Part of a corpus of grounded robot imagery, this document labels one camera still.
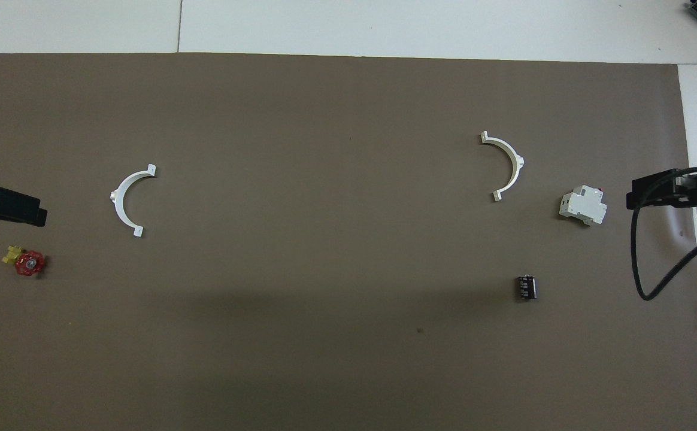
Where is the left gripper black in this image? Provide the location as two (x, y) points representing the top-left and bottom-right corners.
(0, 184), (47, 227)

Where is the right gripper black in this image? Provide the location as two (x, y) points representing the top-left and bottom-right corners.
(626, 153), (697, 217)

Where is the white half pipe clamp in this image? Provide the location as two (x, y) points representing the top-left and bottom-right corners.
(110, 164), (157, 238)
(480, 131), (526, 202)

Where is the red handwheel yellow valve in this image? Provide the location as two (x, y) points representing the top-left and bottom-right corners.
(2, 244), (46, 277)

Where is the white circuit breaker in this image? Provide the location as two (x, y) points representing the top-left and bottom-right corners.
(558, 185), (608, 227)

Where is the small black cylindrical component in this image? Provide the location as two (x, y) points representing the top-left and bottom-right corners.
(516, 274), (538, 302)

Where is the brown table mat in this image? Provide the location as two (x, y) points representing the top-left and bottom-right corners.
(0, 53), (697, 431)

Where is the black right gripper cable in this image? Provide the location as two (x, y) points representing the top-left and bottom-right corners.
(631, 166), (697, 302)

